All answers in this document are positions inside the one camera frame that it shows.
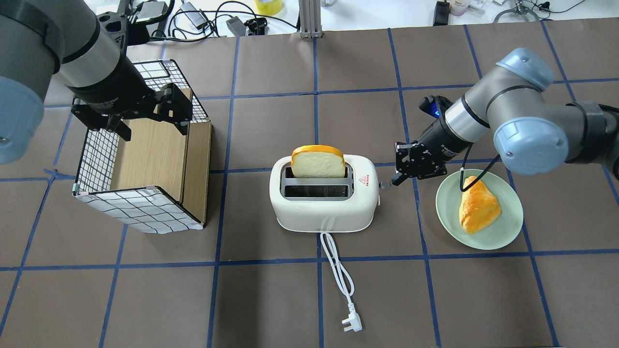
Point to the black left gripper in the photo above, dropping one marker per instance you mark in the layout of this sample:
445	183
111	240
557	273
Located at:
112	88

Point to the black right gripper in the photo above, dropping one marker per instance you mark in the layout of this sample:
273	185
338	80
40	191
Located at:
441	137

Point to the white two-slot toaster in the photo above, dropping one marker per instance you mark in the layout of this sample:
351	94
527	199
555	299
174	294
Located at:
332	205

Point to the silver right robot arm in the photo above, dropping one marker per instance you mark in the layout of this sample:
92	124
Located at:
530	135

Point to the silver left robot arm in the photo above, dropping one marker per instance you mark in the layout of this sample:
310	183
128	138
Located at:
87	53

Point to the checkered cloth wooden box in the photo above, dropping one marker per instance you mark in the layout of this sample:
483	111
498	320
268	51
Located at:
157	182

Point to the golden pastry bun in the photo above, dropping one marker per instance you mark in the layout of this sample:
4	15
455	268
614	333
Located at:
478	209

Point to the toast bread slice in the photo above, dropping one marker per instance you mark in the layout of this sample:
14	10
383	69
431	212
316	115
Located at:
318	161

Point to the light green plate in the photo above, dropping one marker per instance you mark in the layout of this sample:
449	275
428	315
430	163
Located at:
501	232

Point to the yellow tape roll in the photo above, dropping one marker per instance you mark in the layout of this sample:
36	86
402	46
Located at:
268	7

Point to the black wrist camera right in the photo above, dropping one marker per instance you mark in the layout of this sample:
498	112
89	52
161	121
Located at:
435	106

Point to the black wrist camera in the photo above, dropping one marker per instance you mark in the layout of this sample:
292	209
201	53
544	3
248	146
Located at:
124	29
435	106

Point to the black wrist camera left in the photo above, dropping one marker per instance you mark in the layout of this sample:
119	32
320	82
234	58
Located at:
124	29

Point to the aluminium frame post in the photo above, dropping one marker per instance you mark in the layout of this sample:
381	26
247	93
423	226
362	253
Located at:
310	19

